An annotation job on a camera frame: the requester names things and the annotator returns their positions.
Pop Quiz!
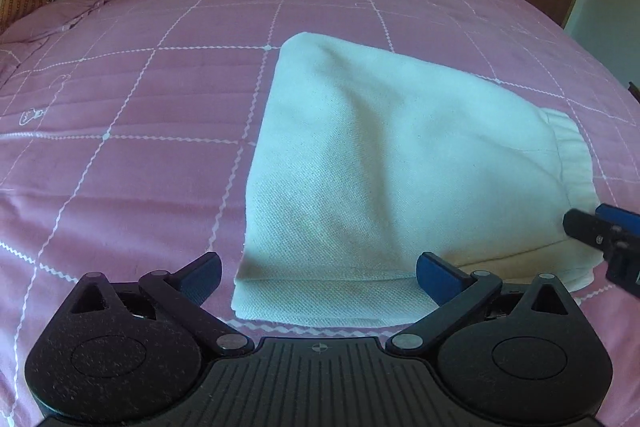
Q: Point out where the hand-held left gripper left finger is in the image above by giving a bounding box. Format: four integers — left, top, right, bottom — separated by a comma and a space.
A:
65, 251, 256, 356

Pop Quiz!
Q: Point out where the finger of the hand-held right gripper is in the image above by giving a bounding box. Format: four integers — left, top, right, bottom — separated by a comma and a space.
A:
595, 203, 640, 237
562, 208, 640, 294

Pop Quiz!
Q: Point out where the pink checked bedspread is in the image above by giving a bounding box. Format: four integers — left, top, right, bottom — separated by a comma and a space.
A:
0, 0, 640, 427

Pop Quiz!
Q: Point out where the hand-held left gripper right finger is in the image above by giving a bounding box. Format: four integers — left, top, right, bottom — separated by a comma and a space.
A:
385, 251, 582, 354

